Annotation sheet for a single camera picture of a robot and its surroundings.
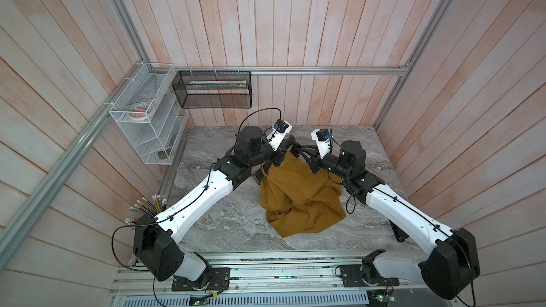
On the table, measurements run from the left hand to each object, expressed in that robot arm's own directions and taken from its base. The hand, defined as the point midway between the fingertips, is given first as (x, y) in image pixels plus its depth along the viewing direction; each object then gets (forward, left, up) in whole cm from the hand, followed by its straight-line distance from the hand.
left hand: (289, 144), depth 72 cm
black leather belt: (+1, -1, -1) cm, 2 cm away
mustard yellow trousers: (-12, -4, -17) cm, 21 cm away
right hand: (+2, -5, -4) cm, 6 cm away
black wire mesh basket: (+42, +35, -7) cm, 55 cm away
